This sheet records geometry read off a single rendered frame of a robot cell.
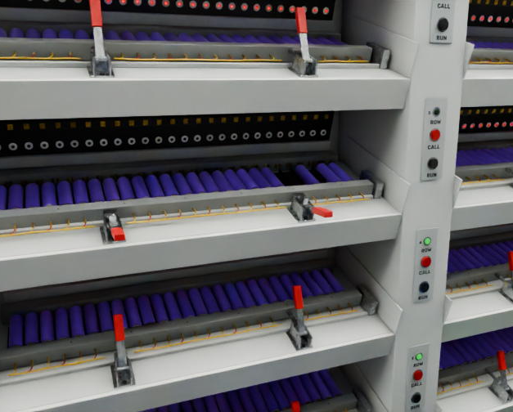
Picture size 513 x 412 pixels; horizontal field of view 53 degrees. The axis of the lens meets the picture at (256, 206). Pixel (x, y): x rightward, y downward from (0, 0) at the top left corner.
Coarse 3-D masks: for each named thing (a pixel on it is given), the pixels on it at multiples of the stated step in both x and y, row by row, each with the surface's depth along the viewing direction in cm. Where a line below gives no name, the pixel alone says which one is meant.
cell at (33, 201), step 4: (28, 184) 71; (32, 184) 71; (36, 184) 72; (28, 188) 70; (32, 188) 70; (36, 188) 71; (28, 192) 69; (32, 192) 69; (36, 192) 70; (28, 196) 69; (32, 196) 68; (36, 196) 69; (28, 200) 68; (32, 200) 68; (36, 200) 68; (28, 204) 67; (32, 204) 67; (36, 204) 67
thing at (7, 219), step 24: (216, 192) 74; (240, 192) 75; (264, 192) 75; (288, 192) 76; (312, 192) 78; (336, 192) 80; (360, 192) 81; (0, 216) 63; (24, 216) 64; (48, 216) 65; (72, 216) 66; (96, 216) 67; (120, 216) 68; (144, 216) 70; (192, 216) 70
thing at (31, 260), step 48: (288, 144) 88; (384, 192) 83; (0, 240) 63; (48, 240) 64; (96, 240) 65; (144, 240) 66; (192, 240) 68; (240, 240) 70; (288, 240) 73; (336, 240) 77; (0, 288) 61
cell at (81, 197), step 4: (80, 180) 74; (76, 184) 73; (80, 184) 73; (84, 184) 73; (76, 188) 72; (80, 188) 72; (84, 188) 72; (76, 192) 71; (80, 192) 71; (84, 192) 71; (76, 196) 70; (80, 196) 70; (84, 196) 70; (76, 200) 69; (80, 200) 69; (84, 200) 69; (88, 200) 70
